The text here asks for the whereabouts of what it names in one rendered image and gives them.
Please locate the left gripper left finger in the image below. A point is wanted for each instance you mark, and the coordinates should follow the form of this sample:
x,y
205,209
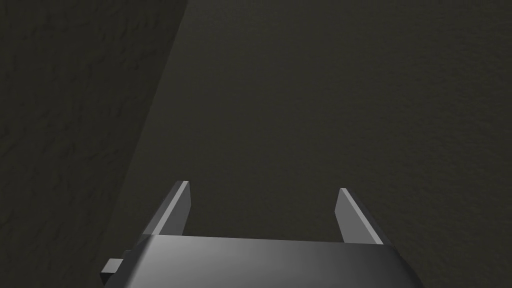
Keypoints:
x,y
172,214

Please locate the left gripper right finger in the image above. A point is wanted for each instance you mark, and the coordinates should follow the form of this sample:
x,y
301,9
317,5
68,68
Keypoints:
x,y
354,222

